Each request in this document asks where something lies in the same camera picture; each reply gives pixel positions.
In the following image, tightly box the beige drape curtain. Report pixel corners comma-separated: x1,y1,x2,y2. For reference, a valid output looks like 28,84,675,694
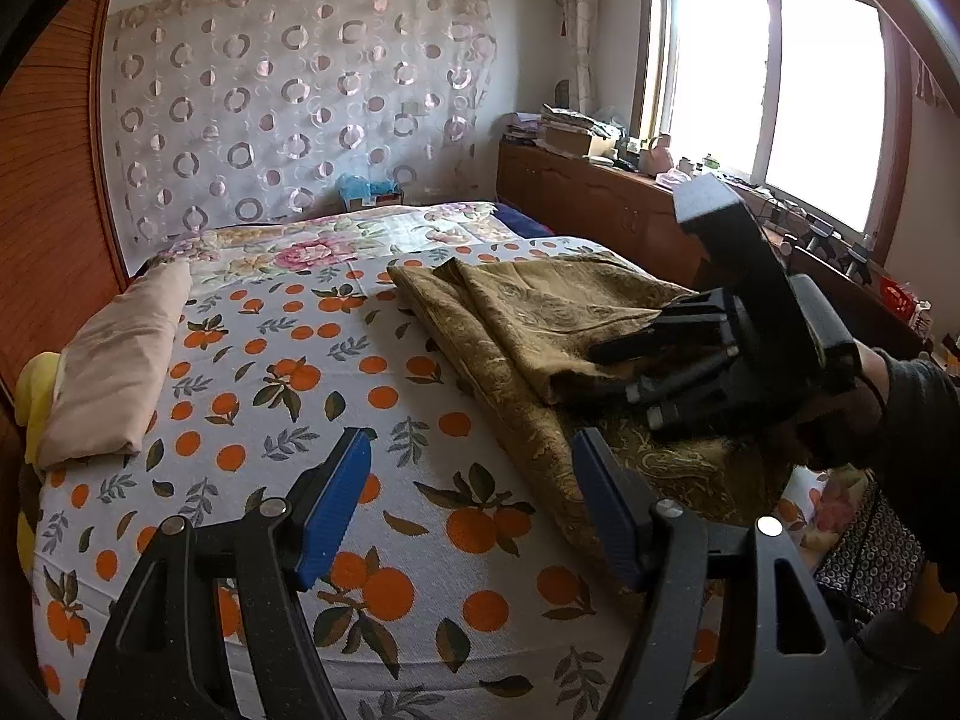
557,0,602,119

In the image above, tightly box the brown patterned cloth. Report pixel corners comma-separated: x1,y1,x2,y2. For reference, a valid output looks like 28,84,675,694
388,255,815,595

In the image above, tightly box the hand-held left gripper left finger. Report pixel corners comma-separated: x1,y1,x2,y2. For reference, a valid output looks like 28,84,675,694
75,426,374,720

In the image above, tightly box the yellow pillow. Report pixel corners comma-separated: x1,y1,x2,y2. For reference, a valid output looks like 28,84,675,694
13,351,70,575

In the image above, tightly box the window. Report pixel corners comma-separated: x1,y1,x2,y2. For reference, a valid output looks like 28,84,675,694
634,0,914,245

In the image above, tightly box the dark patterned garment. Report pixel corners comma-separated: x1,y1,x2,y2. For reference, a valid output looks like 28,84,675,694
812,471,932,620

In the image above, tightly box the cardboard box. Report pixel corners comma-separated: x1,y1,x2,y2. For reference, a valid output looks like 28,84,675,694
541,124,620,160

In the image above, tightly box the stack of papers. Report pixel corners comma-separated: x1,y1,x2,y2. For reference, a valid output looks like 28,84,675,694
501,111,556,145

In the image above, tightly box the person's right hand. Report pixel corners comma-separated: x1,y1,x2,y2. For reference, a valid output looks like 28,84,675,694
780,345,890,470

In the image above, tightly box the sheer circle pattern curtain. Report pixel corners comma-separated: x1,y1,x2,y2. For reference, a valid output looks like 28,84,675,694
109,0,500,257

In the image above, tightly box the blue tissue box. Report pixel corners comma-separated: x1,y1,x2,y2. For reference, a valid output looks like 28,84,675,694
335,174,406,213

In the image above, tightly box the orange fruit print bedsheet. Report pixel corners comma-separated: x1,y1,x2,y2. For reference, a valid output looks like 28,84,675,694
30,236,725,720

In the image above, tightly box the beige folded cloth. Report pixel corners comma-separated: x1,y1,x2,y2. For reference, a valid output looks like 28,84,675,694
36,261,194,470

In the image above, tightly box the wooden cabinet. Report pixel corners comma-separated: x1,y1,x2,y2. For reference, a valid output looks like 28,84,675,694
496,139,935,362

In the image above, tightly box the small black tripod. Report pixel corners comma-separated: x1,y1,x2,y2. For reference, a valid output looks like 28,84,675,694
799,216,837,256
838,240,877,286

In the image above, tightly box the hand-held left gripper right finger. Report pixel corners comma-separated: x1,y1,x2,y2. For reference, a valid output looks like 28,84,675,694
571,427,863,720

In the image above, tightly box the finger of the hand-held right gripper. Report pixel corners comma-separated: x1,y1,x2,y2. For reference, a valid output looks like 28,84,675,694
624,352,740,434
587,291,740,370

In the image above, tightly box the navy blanket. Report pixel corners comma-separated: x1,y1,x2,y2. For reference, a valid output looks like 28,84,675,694
497,202,557,239

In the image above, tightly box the red packet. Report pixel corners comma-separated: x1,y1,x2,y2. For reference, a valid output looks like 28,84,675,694
879,277,931,329

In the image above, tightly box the person's right forearm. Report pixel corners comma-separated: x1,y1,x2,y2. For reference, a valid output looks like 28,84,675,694
874,356,960,567

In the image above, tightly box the floral bedsheet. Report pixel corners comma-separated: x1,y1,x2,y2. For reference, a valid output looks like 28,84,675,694
148,201,520,287

